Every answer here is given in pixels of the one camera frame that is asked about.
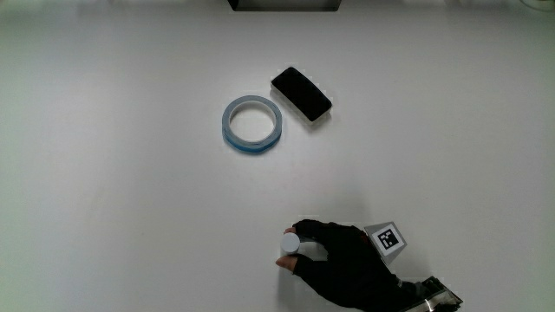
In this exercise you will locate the person's right hand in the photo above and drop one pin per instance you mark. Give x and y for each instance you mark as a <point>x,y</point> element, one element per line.
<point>351,268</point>

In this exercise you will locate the white glue stick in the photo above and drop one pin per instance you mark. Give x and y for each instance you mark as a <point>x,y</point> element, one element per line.
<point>290,243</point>

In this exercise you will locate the blue tape roll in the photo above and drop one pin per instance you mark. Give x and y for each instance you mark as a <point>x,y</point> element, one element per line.
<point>252,124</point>

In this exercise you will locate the black whiteboard eraser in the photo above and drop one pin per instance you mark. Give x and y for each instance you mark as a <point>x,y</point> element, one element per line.
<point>302,93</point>

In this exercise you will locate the dark monitor base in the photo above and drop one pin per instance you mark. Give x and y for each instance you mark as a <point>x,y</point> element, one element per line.
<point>284,4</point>

